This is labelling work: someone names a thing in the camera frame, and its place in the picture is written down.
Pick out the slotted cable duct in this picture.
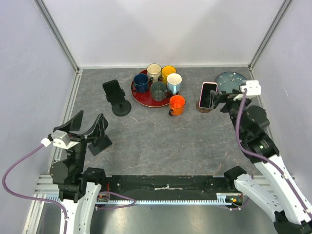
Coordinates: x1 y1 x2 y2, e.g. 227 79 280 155
45 194 242 206

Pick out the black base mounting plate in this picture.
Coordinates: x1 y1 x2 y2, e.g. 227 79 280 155
105 175 239 201

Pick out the black angled phone stand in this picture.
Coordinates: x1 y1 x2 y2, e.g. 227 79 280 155
88 117 112 156

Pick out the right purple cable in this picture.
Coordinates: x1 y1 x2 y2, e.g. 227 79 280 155
235 89 312 217

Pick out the pink case smartphone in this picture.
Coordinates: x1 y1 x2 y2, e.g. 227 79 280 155
199 82 217 108

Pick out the blue ceramic plate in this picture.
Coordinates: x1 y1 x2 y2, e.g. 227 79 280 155
215 72 247 94

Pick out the red round tray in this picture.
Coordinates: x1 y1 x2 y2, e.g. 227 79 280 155
131 79 174 108

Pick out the black round-base phone stand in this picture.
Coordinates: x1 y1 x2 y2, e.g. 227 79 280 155
106 89 132 117

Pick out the orange mug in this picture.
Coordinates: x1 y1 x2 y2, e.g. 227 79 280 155
168 95 186 116

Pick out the cream mug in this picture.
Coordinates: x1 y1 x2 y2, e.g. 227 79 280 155
147 63 162 83

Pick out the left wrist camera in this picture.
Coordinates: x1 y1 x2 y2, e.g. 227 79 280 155
41 130 79 150

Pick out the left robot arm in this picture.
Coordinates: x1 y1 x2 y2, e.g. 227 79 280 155
49 111 112 234

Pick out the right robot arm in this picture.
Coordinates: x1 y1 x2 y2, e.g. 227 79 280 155
209 89 312 234

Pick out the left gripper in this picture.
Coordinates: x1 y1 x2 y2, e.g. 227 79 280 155
54 109 105 173

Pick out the dark blue mug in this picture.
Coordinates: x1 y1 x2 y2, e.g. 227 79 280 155
131 74 149 93

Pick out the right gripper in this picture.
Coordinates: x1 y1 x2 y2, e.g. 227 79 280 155
210 89 251 137

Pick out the grey glass mug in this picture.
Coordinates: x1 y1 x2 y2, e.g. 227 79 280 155
150 81 172 102

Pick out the black phone on stand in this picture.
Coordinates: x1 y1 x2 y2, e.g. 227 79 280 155
102 79 125 106

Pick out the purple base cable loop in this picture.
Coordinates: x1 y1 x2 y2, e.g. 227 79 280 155
96 191 137 210

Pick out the yellow mug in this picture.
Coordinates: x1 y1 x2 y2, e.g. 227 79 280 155
158 66 176 84

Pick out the light blue white mug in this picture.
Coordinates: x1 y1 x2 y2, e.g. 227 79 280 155
167 73 182 95

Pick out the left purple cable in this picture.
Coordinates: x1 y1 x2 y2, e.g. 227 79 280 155
1 143 69 234

